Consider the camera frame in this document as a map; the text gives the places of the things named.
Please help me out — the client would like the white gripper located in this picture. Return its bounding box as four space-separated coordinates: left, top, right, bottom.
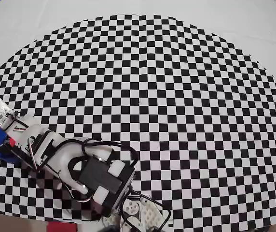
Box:
4 115 45 171

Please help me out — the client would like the red flat object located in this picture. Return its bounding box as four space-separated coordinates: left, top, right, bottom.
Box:
46 221 78 232

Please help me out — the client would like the checkerboard printed white sheet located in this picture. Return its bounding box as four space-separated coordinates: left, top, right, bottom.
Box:
0 0 276 230

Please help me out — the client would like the white red gripper wire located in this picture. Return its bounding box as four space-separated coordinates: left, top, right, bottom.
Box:
12 127 39 171

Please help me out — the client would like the white red servo wire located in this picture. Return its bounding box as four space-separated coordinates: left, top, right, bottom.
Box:
55 169 92 203

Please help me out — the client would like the thin black camera cable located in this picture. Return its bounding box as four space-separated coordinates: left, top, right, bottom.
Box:
41 137 139 184

